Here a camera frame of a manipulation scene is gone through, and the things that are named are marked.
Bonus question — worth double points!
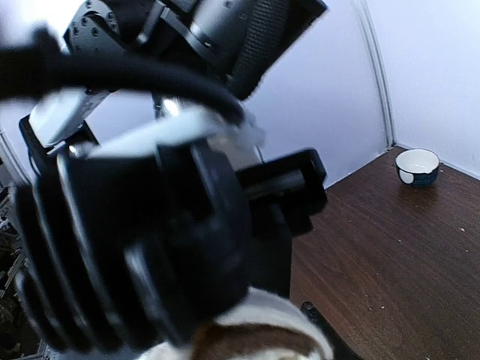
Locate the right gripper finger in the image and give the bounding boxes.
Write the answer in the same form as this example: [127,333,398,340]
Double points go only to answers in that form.
[301,301,363,360]

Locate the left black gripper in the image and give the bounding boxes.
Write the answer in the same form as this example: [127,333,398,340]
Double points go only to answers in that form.
[14,140,327,353]

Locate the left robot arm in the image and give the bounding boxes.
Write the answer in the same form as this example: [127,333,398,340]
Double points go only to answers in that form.
[1,1,327,353]

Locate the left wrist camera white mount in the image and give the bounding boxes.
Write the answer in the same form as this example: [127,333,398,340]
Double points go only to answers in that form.
[11,91,262,174]

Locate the cream and brown sock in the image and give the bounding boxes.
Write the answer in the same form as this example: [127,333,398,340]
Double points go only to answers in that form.
[138,287,335,359]

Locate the dark bowl white inside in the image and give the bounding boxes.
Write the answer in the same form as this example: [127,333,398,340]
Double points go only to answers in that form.
[395,148,440,188]

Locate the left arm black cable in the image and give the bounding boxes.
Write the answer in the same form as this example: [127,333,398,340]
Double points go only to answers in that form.
[0,25,248,125]

